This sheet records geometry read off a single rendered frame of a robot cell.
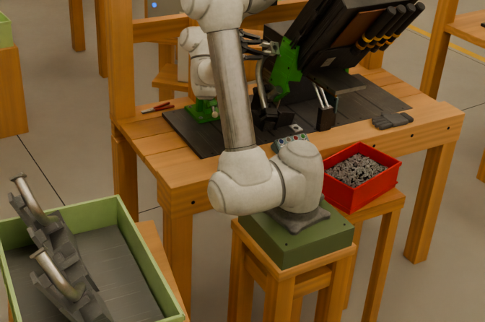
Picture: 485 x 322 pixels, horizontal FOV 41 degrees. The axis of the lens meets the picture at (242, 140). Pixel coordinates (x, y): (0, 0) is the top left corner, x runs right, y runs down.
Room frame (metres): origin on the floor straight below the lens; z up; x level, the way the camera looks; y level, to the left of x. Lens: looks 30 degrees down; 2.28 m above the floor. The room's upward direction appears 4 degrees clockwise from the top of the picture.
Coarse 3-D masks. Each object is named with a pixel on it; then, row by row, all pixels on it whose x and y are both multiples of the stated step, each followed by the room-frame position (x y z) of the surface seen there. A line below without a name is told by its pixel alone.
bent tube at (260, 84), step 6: (270, 42) 2.60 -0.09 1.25; (276, 42) 2.61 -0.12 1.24; (270, 48) 2.59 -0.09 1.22; (276, 48) 2.60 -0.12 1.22; (258, 60) 2.63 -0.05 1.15; (264, 60) 2.63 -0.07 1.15; (258, 66) 2.62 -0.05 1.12; (258, 72) 2.61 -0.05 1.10; (258, 78) 2.59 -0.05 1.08; (258, 84) 2.57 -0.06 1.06; (258, 90) 2.55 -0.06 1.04; (264, 90) 2.55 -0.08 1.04; (264, 96) 2.53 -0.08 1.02; (264, 102) 2.51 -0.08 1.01
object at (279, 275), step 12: (240, 228) 1.83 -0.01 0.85; (252, 240) 1.76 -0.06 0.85; (252, 252) 1.75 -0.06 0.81; (264, 252) 1.71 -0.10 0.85; (336, 252) 1.73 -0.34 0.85; (348, 252) 1.76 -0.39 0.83; (264, 264) 1.68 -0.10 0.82; (300, 264) 1.66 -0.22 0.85; (312, 264) 1.68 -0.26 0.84; (324, 264) 1.70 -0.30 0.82; (276, 276) 1.61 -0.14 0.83; (288, 276) 1.63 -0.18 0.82
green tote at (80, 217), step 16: (64, 208) 1.74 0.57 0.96; (80, 208) 1.76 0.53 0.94; (96, 208) 1.78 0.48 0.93; (112, 208) 1.81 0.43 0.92; (0, 224) 1.64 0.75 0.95; (16, 224) 1.66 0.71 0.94; (80, 224) 1.76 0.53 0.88; (96, 224) 1.78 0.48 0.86; (112, 224) 1.81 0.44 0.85; (128, 224) 1.70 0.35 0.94; (0, 240) 1.55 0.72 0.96; (16, 240) 1.66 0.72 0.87; (32, 240) 1.68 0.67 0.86; (128, 240) 1.70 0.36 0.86; (0, 256) 1.49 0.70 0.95; (144, 256) 1.56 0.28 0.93; (144, 272) 1.56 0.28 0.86; (160, 272) 1.45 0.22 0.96; (160, 288) 1.43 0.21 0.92; (16, 304) 1.29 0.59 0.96; (160, 304) 1.43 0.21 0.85; (176, 304) 1.33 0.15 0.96; (16, 320) 1.29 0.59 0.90; (160, 320) 1.27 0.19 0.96; (176, 320) 1.28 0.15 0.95
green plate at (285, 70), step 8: (288, 40) 2.57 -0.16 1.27; (280, 48) 2.60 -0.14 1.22; (288, 48) 2.55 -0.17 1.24; (296, 48) 2.51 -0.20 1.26; (288, 56) 2.54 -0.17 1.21; (296, 56) 2.51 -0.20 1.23; (280, 64) 2.56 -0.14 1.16; (288, 64) 2.52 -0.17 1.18; (296, 64) 2.53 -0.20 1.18; (272, 72) 2.58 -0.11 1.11; (280, 72) 2.54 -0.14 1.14; (288, 72) 2.50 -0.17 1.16; (296, 72) 2.53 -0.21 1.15; (272, 80) 2.56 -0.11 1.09; (280, 80) 2.52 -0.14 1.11; (288, 80) 2.49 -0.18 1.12; (296, 80) 2.53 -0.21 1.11
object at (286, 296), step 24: (240, 240) 1.82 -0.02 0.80; (240, 264) 1.82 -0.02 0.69; (336, 264) 1.74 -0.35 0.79; (240, 288) 1.82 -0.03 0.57; (264, 288) 1.70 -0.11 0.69; (288, 288) 1.64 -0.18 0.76; (312, 288) 1.71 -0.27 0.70; (336, 288) 1.75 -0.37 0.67; (240, 312) 1.83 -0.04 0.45; (264, 312) 1.66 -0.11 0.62; (288, 312) 1.64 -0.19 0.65; (336, 312) 1.76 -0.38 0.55
